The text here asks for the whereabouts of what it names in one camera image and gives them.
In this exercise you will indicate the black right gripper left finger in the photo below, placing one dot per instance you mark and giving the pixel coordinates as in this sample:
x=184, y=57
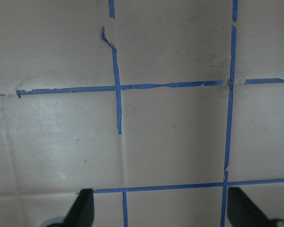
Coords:
x=82, y=212

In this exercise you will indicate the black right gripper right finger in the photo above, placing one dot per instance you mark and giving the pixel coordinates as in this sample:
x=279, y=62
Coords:
x=242, y=211

